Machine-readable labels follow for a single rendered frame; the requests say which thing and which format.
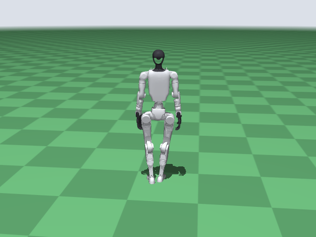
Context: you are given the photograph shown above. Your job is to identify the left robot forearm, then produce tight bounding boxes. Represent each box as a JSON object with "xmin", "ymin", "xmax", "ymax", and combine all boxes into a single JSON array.
[{"xmin": 135, "ymin": 92, "xmax": 144, "ymax": 116}]

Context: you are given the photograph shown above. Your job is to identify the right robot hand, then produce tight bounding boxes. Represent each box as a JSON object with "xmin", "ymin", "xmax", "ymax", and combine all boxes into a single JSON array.
[{"xmin": 175, "ymin": 112, "xmax": 182, "ymax": 130}]

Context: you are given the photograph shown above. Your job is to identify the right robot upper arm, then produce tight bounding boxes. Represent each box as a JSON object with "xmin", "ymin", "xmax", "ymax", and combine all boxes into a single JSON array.
[{"xmin": 169, "ymin": 71, "xmax": 179, "ymax": 98}]

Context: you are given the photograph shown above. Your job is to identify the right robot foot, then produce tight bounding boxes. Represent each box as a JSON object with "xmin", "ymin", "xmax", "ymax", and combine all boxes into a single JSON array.
[{"xmin": 157, "ymin": 174, "xmax": 166, "ymax": 182}]

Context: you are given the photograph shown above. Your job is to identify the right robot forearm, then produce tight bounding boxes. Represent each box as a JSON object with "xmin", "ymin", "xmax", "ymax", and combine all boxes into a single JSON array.
[{"xmin": 174, "ymin": 91, "xmax": 182, "ymax": 115}]

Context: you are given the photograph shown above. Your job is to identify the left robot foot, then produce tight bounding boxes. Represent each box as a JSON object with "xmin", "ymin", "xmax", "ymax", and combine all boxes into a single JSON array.
[{"xmin": 147, "ymin": 175, "xmax": 155, "ymax": 184}]

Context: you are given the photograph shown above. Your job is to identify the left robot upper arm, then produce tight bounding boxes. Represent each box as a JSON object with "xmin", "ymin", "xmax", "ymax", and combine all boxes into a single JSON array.
[{"xmin": 139, "ymin": 71, "xmax": 149, "ymax": 98}]

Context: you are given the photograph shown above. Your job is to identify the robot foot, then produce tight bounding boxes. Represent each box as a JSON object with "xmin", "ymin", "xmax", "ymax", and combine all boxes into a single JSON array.
[
  {"xmin": 157, "ymin": 174, "xmax": 166, "ymax": 182},
  {"xmin": 147, "ymin": 175, "xmax": 155, "ymax": 184}
]

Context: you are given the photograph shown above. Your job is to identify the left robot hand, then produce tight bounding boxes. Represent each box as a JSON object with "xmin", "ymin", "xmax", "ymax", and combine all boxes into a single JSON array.
[{"xmin": 136, "ymin": 112, "xmax": 143, "ymax": 130}]

